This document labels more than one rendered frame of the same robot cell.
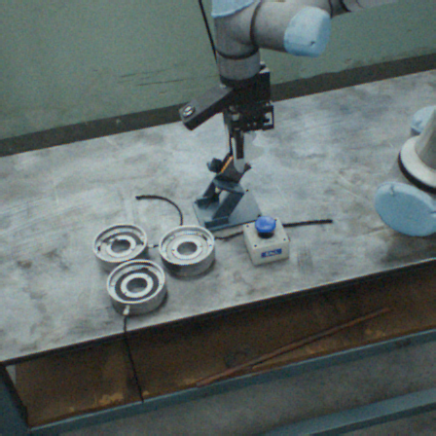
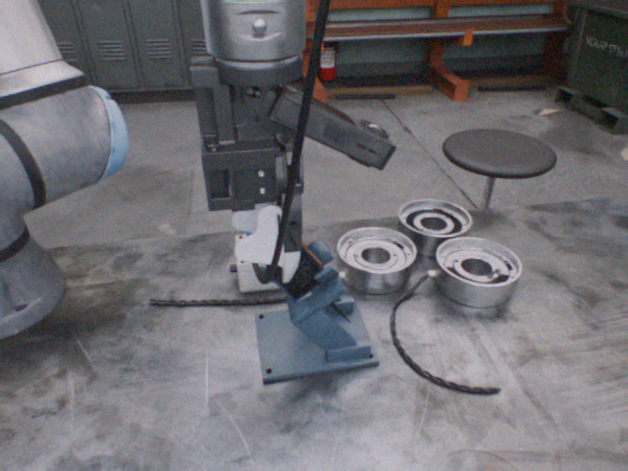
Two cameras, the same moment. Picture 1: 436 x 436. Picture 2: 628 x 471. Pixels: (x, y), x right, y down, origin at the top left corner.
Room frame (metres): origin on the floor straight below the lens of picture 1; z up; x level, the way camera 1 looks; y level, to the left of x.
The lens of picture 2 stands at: (1.46, -0.03, 1.21)
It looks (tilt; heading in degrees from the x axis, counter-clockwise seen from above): 34 degrees down; 179
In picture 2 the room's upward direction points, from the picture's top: straight up
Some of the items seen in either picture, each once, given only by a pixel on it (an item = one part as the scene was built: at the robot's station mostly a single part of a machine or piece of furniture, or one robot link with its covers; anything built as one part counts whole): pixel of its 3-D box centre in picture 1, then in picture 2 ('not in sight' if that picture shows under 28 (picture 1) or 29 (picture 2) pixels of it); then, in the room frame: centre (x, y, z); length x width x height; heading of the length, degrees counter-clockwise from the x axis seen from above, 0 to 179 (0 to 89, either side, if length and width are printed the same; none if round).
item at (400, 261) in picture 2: (187, 251); (375, 260); (0.94, 0.06, 0.82); 0.08 x 0.08 x 0.02
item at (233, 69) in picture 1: (237, 59); (255, 28); (1.07, -0.07, 1.14); 0.08 x 0.08 x 0.05
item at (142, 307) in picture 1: (137, 288); (433, 228); (0.86, 0.15, 0.82); 0.10 x 0.10 x 0.04
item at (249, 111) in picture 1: (244, 98); (252, 131); (1.07, -0.08, 1.06); 0.09 x 0.08 x 0.12; 100
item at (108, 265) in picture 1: (121, 249); (475, 272); (0.96, 0.18, 0.82); 0.10 x 0.10 x 0.04
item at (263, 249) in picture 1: (269, 239); (259, 259); (0.94, -0.10, 0.82); 0.08 x 0.07 x 0.05; 99
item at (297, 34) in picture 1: (296, 24); not in sight; (1.03, -0.17, 1.22); 0.11 x 0.11 x 0.08; 56
